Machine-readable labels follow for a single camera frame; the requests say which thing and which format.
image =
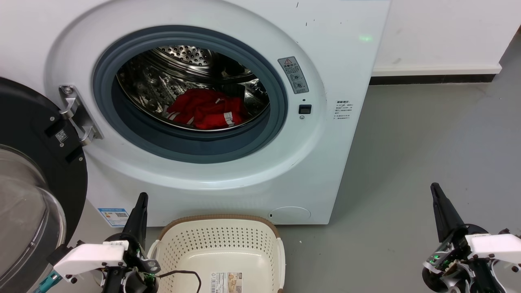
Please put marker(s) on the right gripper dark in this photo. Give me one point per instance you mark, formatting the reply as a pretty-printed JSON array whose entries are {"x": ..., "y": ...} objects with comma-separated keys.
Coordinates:
[{"x": 452, "y": 264}]

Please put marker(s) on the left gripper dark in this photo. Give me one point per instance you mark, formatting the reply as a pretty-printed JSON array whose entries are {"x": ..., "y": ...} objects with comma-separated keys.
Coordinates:
[{"x": 134, "y": 280}]

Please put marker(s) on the red garment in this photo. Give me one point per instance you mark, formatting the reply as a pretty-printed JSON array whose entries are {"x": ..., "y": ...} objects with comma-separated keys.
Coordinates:
[{"x": 203, "y": 108}]

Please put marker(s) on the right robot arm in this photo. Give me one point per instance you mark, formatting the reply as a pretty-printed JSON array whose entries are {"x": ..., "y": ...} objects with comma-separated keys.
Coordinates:
[{"x": 513, "y": 267}]

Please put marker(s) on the cream perforated laundry basket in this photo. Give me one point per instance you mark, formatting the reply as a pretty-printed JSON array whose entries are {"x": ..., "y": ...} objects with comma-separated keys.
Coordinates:
[{"x": 228, "y": 240}]

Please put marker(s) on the stainless steel washing machine drum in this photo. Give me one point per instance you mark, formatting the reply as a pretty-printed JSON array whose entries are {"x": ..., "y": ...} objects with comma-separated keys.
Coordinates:
[{"x": 163, "y": 81}]

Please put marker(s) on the black washing machine door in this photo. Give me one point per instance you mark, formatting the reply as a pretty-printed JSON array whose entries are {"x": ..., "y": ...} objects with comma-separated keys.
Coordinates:
[{"x": 28, "y": 122}]

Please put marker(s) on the blue energy label sticker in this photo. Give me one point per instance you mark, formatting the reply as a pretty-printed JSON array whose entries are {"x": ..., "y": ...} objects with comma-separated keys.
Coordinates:
[{"x": 114, "y": 216}]

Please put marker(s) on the grey rubber door gasket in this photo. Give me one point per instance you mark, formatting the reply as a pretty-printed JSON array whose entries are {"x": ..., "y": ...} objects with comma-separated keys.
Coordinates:
[{"x": 191, "y": 146}]

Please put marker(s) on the teal plastic connector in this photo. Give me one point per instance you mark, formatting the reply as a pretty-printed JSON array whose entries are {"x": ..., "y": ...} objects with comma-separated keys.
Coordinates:
[{"x": 47, "y": 281}]

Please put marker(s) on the white QR code sticker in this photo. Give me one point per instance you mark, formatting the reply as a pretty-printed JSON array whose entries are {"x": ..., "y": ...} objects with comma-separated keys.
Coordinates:
[{"x": 61, "y": 136}]

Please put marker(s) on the silver metal door hinge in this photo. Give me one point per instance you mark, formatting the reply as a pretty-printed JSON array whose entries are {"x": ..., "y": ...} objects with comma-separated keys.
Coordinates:
[{"x": 77, "y": 116}]

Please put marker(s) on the white front-load washing machine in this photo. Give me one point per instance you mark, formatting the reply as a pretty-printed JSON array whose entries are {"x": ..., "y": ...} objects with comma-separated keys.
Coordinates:
[{"x": 333, "y": 154}]

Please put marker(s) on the white and black baseboard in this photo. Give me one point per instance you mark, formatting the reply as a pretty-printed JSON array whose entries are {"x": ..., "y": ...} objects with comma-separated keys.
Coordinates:
[{"x": 435, "y": 74}]

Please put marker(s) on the small printed text label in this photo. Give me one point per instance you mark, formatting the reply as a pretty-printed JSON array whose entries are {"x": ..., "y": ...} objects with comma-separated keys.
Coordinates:
[{"x": 342, "y": 110}]

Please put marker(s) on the round white filter cover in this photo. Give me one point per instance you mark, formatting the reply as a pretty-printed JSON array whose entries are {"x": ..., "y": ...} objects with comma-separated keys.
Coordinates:
[{"x": 290, "y": 215}]

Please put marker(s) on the black door latch slot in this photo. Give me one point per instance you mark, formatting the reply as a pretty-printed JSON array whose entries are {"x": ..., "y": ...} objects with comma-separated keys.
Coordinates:
[{"x": 305, "y": 109}]

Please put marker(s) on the grey warning sticker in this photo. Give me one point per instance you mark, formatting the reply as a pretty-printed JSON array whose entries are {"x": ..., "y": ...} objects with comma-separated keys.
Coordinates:
[{"x": 294, "y": 75}]

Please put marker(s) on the right white wrist camera housing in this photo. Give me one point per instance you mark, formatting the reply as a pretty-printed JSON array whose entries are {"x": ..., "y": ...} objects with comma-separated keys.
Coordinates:
[{"x": 496, "y": 246}]

